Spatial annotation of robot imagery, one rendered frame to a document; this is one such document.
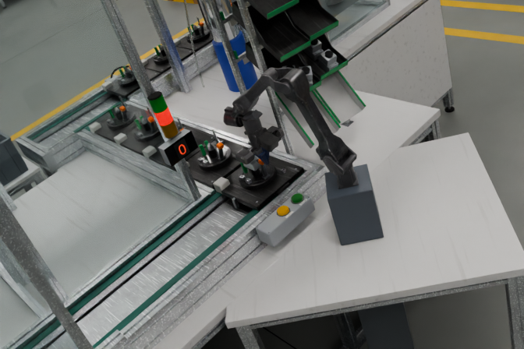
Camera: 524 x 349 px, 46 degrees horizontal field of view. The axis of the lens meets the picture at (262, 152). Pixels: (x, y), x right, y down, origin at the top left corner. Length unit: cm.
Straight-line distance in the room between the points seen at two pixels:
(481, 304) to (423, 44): 154
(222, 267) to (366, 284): 46
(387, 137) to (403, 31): 118
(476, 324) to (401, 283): 103
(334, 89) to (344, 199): 63
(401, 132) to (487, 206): 54
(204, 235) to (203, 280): 24
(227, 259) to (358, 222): 44
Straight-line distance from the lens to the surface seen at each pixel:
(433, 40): 381
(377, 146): 244
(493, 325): 288
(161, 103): 206
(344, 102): 242
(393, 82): 356
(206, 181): 236
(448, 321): 291
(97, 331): 208
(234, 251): 205
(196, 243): 218
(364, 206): 195
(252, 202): 216
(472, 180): 221
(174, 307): 198
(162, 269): 215
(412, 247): 200
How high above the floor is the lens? 225
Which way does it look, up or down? 32 degrees down
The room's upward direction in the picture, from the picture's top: 20 degrees counter-clockwise
